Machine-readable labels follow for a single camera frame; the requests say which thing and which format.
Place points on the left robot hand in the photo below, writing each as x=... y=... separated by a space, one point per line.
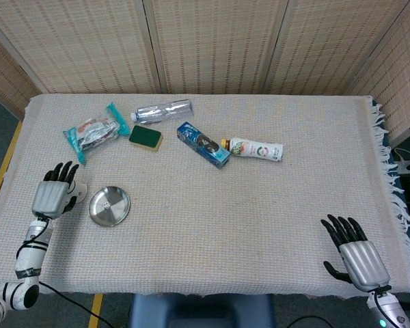
x=49 y=198

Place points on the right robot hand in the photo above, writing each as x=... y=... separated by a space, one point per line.
x=362 y=263

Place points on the white paper cup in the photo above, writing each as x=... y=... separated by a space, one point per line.
x=80 y=193

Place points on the white plastic connector with holes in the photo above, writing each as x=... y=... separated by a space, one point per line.
x=106 y=205

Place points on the round steel dish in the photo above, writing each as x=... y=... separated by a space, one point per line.
x=118 y=201

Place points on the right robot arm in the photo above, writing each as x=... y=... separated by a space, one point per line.
x=393 y=311

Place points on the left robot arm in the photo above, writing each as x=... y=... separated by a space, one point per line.
x=29 y=259

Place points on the teal snack packet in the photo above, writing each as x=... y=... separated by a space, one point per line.
x=92 y=135

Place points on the green yellow sponge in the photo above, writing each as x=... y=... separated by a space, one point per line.
x=145 y=137

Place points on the bamboo folding screen panel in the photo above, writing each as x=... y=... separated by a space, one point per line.
x=5 y=78
x=328 y=44
x=218 y=44
x=78 y=44
x=396 y=78

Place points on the clear plastic water bottle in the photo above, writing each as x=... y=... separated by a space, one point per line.
x=160 y=111

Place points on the beige woven tablecloth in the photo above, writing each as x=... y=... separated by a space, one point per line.
x=225 y=222

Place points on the white drink bottle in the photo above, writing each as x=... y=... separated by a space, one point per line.
x=259 y=149

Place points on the blue cookie box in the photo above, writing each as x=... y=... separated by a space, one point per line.
x=205 y=147

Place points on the blue stool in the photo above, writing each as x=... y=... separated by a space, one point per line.
x=201 y=312

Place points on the white plastic bracket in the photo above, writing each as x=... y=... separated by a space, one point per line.
x=406 y=166

